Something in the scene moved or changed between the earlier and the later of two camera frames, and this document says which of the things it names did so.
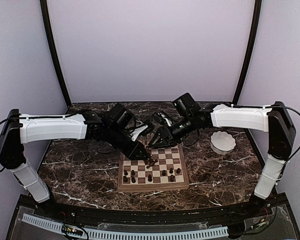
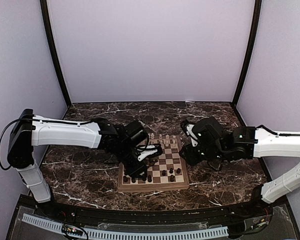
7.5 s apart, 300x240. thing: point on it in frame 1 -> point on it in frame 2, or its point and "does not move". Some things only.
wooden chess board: (163, 169) does not move
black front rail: (95, 215) does not move
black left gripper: (137, 147) -> (134, 171)
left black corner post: (45, 15) does not move
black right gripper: (167, 136) -> (190, 157)
